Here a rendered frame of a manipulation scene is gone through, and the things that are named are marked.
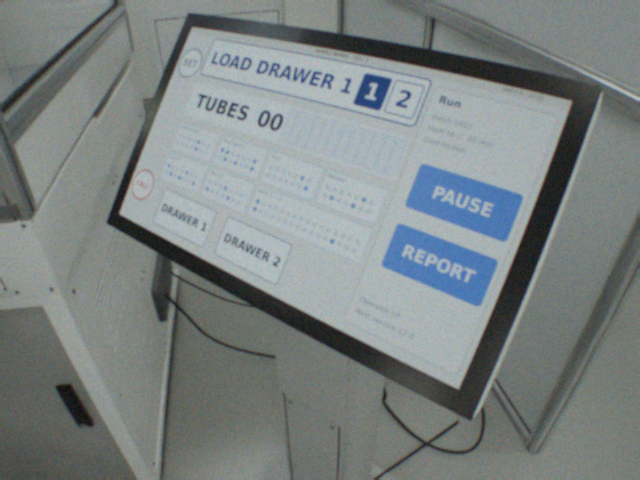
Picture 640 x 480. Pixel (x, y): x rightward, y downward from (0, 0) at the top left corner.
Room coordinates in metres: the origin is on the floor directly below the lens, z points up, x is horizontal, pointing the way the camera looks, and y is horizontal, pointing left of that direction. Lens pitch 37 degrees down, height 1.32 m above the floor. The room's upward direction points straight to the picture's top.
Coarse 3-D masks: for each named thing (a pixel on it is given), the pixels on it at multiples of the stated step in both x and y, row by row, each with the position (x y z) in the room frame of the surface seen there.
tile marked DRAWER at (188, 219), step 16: (176, 192) 0.50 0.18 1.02; (160, 208) 0.50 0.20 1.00; (176, 208) 0.48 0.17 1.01; (192, 208) 0.47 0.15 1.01; (208, 208) 0.46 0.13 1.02; (160, 224) 0.48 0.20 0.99; (176, 224) 0.47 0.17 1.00; (192, 224) 0.46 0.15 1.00; (208, 224) 0.45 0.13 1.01; (192, 240) 0.45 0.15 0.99
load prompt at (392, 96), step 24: (216, 48) 0.61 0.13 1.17; (240, 48) 0.59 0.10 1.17; (264, 48) 0.58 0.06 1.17; (216, 72) 0.59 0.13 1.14; (240, 72) 0.57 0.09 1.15; (264, 72) 0.55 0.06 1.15; (288, 72) 0.54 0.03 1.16; (312, 72) 0.52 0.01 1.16; (336, 72) 0.51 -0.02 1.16; (360, 72) 0.49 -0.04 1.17; (384, 72) 0.48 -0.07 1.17; (312, 96) 0.50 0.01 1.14; (336, 96) 0.49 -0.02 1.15; (360, 96) 0.47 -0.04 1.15; (384, 96) 0.46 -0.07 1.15; (408, 96) 0.45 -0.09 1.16; (384, 120) 0.44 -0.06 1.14; (408, 120) 0.43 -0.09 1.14
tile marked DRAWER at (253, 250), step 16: (224, 224) 0.44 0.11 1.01; (240, 224) 0.43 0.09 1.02; (224, 240) 0.43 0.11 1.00; (240, 240) 0.42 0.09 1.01; (256, 240) 0.41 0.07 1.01; (272, 240) 0.41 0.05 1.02; (224, 256) 0.42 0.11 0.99; (240, 256) 0.41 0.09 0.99; (256, 256) 0.40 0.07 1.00; (272, 256) 0.39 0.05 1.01; (288, 256) 0.39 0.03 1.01; (256, 272) 0.39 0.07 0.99; (272, 272) 0.38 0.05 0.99
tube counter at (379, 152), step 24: (264, 120) 0.51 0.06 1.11; (288, 120) 0.49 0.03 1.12; (312, 120) 0.48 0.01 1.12; (336, 120) 0.47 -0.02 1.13; (288, 144) 0.47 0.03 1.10; (312, 144) 0.46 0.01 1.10; (336, 144) 0.45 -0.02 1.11; (360, 144) 0.44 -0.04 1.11; (384, 144) 0.43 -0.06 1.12; (408, 144) 0.42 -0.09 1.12; (360, 168) 0.42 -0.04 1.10; (384, 168) 0.41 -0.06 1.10
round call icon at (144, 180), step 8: (144, 168) 0.55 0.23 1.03; (136, 176) 0.54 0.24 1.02; (144, 176) 0.54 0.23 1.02; (152, 176) 0.53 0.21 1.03; (136, 184) 0.54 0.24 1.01; (144, 184) 0.53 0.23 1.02; (152, 184) 0.52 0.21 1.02; (128, 192) 0.53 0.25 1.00; (136, 192) 0.53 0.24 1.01; (144, 192) 0.52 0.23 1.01; (144, 200) 0.51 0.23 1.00
